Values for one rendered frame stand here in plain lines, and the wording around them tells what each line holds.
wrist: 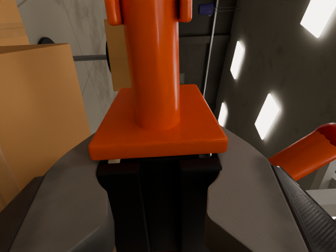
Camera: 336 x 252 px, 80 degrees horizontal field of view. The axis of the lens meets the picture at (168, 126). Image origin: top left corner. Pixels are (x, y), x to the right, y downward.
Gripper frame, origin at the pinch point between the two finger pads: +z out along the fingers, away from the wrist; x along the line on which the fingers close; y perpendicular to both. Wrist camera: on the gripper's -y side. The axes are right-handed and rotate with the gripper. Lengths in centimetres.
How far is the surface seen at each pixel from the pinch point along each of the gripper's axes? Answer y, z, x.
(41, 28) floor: 0, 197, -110
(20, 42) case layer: 1, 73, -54
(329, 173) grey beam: 177, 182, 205
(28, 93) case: 0.1, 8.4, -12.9
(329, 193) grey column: 129, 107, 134
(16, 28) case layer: -4, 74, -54
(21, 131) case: 2.8, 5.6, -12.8
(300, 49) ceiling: 63, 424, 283
